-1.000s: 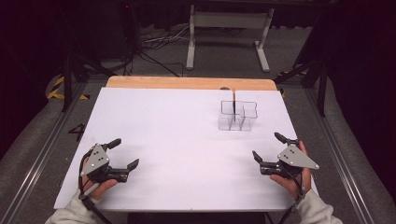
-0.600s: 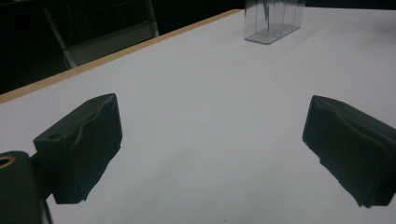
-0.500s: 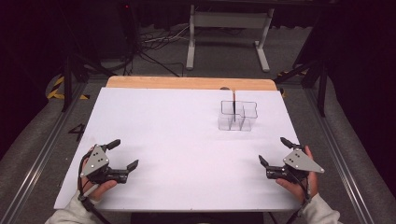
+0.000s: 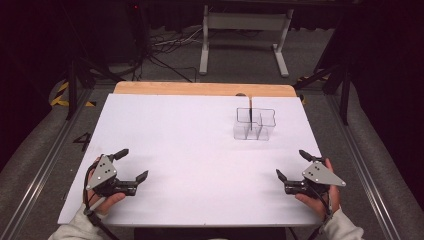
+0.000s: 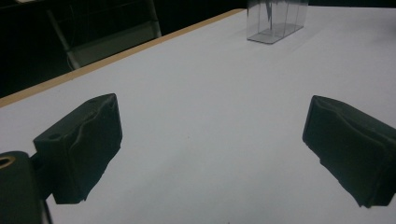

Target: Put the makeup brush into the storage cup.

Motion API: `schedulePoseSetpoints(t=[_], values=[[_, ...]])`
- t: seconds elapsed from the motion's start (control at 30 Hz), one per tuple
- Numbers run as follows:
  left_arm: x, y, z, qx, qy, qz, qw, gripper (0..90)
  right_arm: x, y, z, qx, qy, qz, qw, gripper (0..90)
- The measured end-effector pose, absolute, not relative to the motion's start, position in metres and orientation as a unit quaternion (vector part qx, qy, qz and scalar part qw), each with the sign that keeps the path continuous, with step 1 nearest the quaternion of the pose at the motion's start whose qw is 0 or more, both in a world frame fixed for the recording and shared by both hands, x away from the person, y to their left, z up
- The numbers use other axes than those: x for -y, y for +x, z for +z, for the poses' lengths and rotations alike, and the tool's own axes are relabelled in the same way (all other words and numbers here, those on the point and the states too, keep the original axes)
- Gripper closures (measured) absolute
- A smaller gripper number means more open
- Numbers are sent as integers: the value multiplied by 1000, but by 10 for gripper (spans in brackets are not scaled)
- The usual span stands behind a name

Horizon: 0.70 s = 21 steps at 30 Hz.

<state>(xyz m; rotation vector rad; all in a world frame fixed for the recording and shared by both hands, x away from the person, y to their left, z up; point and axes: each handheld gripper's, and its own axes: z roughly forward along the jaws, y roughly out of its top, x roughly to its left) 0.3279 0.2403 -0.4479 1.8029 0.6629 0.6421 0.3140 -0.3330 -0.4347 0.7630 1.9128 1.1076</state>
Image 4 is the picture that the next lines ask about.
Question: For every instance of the black tripod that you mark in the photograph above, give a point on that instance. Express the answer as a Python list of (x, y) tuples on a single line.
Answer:
[(343, 83), (75, 80)]

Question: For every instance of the dark blue makeup brush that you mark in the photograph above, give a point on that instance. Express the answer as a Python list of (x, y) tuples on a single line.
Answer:
[(250, 115)]

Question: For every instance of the person's left hand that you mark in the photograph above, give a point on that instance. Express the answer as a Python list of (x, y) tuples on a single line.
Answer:
[(106, 201)]

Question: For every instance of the person's right hand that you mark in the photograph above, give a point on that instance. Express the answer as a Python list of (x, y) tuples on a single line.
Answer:
[(325, 205)]

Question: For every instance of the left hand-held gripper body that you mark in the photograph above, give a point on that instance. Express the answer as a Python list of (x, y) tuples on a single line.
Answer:
[(101, 173)]

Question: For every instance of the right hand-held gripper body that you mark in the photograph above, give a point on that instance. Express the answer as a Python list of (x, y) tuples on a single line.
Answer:
[(318, 175)]

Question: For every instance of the clear plastic organizer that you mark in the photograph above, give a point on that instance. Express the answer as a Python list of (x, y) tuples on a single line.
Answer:
[(255, 128)]

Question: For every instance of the wooden table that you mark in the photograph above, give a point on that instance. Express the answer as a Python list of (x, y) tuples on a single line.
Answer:
[(200, 89)]

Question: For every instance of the black equipment stand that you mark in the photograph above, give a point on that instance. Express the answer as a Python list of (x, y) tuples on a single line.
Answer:
[(136, 30)]

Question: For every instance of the white table cover sheet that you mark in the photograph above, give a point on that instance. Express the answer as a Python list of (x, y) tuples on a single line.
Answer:
[(186, 160)]

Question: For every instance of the grey metal stand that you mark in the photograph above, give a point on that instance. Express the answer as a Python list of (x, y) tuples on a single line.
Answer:
[(245, 21)]

